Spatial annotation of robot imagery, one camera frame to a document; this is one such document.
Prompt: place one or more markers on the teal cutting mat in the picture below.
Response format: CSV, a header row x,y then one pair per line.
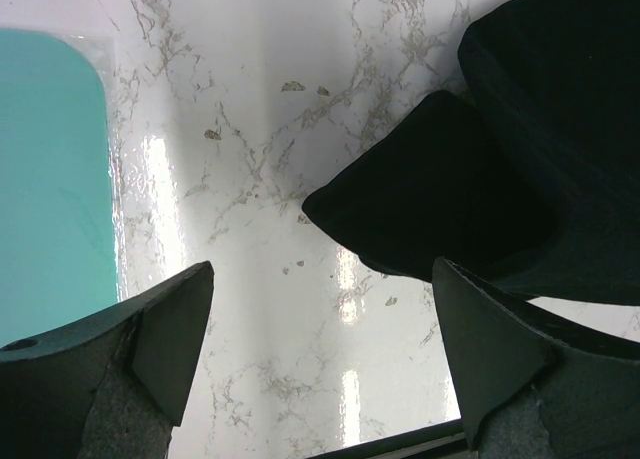
x,y
57,236

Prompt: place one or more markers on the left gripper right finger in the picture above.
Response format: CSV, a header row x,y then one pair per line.
x,y
529,383

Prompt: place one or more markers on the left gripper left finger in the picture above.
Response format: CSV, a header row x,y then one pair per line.
x,y
113,384

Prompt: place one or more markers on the black t shirt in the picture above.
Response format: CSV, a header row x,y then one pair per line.
x,y
533,183

